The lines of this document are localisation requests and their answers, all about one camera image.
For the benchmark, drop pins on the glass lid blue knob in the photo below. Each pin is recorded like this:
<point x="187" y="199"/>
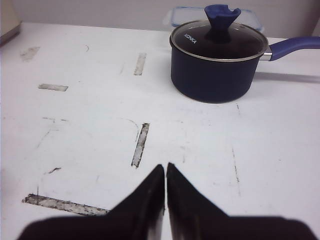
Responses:
<point x="219" y="38"/>

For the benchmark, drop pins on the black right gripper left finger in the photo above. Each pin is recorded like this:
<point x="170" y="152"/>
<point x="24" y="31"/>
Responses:
<point x="138" y="217"/>

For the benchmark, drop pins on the silver cream toaster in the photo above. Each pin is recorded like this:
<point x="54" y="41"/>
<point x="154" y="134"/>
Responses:
<point x="10" y="23"/>

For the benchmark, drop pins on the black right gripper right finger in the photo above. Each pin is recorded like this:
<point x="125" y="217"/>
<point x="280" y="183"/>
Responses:
<point x="193" y="217"/>

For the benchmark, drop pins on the dark blue saucepan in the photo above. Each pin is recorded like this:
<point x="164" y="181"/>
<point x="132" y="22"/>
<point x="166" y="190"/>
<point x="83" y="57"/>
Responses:
<point x="221" y="82"/>

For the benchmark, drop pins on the clear plastic container blue rim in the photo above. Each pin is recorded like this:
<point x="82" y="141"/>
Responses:
<point x="182" y="14"/>

